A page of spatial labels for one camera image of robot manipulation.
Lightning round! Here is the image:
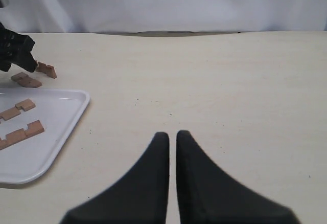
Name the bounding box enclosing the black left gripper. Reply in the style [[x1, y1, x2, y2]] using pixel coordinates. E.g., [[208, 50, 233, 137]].
[[1, 24, 38, 73]]

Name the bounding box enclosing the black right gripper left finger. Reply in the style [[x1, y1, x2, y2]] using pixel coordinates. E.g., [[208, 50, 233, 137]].
[[61, 132, 170, 223]]

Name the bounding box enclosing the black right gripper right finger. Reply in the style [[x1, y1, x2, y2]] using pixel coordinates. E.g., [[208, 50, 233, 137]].
[[176, 130, 299, 223]]

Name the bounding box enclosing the white backdrop curtain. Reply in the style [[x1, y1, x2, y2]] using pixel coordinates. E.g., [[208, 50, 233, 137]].
[[1, 0, 326, 33]]

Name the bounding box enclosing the white rectangular plastic tray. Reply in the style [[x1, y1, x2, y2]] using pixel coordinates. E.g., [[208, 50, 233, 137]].
[[1, 88, 90, 185]]

